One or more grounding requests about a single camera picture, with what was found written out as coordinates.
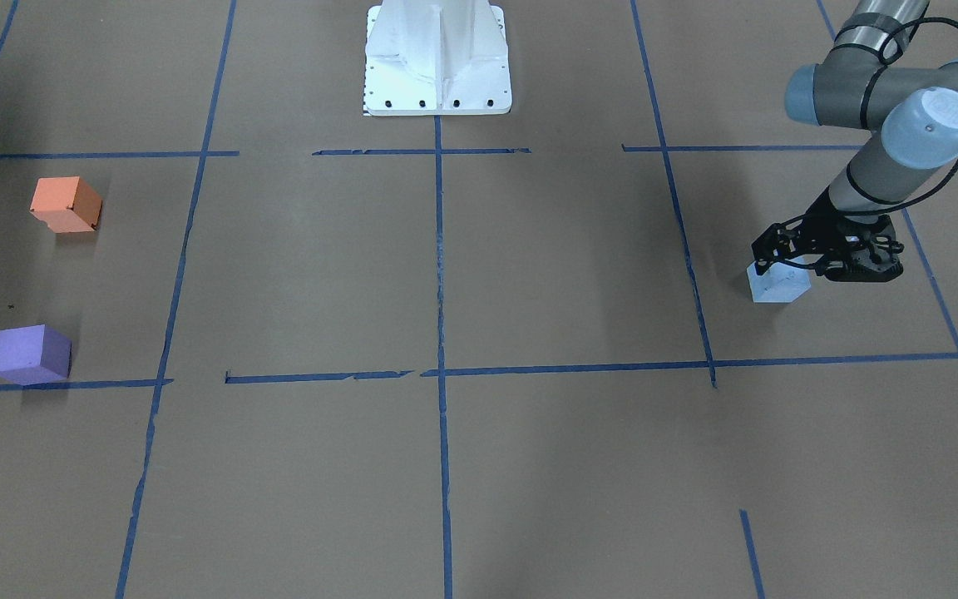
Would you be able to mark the orange foam block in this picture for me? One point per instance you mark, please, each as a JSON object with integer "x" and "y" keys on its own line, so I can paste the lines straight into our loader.
{"x": 66, "y": 205}

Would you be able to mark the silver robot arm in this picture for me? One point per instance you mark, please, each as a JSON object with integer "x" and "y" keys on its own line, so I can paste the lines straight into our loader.
{"x": 911, "y": 115}

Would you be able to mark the white pedestal column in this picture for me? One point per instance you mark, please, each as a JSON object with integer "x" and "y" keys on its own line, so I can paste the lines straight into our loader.
{"x": 436, "y": 58}

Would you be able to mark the purple foam block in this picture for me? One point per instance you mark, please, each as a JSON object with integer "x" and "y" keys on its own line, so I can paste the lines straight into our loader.
{"x": 34, "y": 355}

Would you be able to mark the light blue foam block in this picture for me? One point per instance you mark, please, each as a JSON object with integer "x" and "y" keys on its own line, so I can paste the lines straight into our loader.
{"x": 781, "y": 283}

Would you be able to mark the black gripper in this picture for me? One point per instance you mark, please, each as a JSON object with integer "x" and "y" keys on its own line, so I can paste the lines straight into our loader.
{"x": 826, "y": 223}

